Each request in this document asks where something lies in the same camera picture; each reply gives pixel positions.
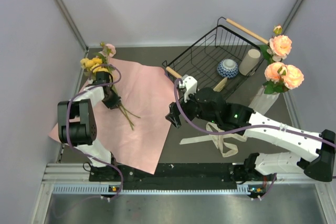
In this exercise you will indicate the yellow pink flower bunch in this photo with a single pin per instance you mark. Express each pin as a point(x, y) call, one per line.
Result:
point(100, 63)

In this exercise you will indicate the near wooden basket handle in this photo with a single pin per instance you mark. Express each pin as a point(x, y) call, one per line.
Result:
point(173, 72)

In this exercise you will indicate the wooden spatula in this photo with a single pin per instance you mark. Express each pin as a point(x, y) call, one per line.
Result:
point(219, 87)

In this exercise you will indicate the cream ribbon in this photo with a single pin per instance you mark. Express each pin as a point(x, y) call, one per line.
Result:
point(226, 149)

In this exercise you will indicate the far wooden basket handle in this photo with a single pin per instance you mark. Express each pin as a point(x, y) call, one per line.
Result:
point(247, 31)

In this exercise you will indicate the wooden basket handle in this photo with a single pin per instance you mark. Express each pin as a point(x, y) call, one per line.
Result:
point(247, 31)
point(173, 72)

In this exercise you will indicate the black wire basket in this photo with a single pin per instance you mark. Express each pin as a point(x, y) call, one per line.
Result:
point(201, 58)

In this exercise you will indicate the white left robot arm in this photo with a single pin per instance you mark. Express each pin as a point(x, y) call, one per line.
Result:
point(76, 122)

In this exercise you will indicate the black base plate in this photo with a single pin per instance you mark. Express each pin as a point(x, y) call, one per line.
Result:
point(179, 176)

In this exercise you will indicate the aluminium corner post left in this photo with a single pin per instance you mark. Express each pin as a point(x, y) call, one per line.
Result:
point(69, 20)

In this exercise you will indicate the white ribbed vase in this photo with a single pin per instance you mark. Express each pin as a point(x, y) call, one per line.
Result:
point(263, 102)

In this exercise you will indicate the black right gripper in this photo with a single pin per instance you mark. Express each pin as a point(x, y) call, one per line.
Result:
point(174, 116)

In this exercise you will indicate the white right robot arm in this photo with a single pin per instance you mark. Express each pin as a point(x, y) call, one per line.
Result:
point(310, 153)

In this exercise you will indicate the single pink rose stem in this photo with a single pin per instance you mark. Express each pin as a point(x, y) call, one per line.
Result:
point(277, 48)

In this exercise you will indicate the purple pink wrapping paper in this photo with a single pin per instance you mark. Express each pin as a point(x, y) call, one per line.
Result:
point(146, 92)

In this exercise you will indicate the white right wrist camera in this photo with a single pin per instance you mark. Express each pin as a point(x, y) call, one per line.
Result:
point(189, 86)

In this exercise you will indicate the beige cylindrical cup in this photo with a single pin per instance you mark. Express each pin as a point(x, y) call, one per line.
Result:
point(249, 62)

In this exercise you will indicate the double pink rose stem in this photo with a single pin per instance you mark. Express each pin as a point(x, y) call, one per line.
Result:
point(281, 78)

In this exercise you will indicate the blue white patterned bowl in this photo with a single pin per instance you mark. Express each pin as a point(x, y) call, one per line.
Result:
point(227, 68)

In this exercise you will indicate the aluminium front rail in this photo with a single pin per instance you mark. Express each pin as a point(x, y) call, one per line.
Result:
point(73, 179)

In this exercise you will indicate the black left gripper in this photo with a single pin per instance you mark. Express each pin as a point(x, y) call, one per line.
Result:
point(115, 100)

